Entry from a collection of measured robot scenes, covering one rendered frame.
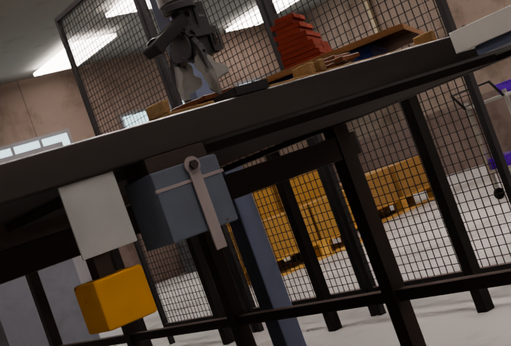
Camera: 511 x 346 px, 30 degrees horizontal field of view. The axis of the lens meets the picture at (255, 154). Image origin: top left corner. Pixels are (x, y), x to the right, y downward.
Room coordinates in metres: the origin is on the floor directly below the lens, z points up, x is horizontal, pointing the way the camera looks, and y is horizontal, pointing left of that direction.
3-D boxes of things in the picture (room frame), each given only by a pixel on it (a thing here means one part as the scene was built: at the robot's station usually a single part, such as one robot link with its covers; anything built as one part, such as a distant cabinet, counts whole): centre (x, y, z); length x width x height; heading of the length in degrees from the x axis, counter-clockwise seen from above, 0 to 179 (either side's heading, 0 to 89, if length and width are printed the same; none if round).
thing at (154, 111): (1.79, 0.14, 0.95); 0.06 x 0.02 x 0.03; 39
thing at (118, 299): (1.51, 0.29, 0.74); 0.09 x 0.08 x 0.24; 126
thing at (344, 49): (2.92, -0.34, 1.03); 0.50 x 0.50 x 0.02; 72
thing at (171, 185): (1.62, 0.14, 0.77); 0.14 x 0.11 x 0.18; 126
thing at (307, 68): (2.04, -0.16, 0.95); 0.06 x 0.02 x 0.03; 39
